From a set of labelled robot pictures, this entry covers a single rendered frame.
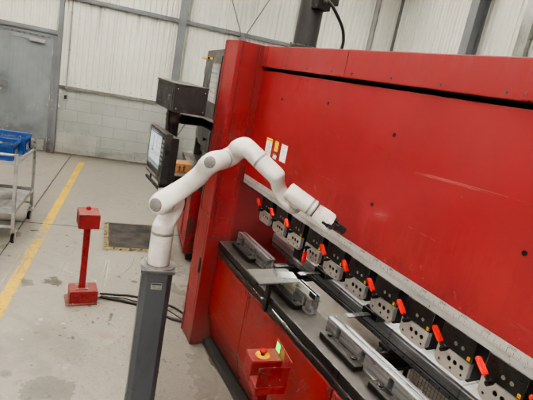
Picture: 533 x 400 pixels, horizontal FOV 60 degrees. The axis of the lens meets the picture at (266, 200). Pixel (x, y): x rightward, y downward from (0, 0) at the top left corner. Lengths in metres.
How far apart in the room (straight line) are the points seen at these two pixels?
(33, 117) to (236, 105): 6.90
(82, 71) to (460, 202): 8.46
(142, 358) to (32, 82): 7.52
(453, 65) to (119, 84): 8.13
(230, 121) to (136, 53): 6.42
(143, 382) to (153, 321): 0.39
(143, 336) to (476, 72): 2.08
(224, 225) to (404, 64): 1.88
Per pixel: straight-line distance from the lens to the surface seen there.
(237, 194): 3.42
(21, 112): 9.84
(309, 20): 3.12
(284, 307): 2.69
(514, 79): 1.78
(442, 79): 1.98
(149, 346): 2.80
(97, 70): 9.60
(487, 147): 1.81
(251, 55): 3.29
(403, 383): 2.17
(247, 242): 3.33
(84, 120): 9.71
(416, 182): 2.01
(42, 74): 9.70
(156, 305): 2.67
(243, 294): 3.12
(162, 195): 2.43
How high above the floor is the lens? 2.07
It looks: 14 degrees down
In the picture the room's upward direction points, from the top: 11 degrees clockwise
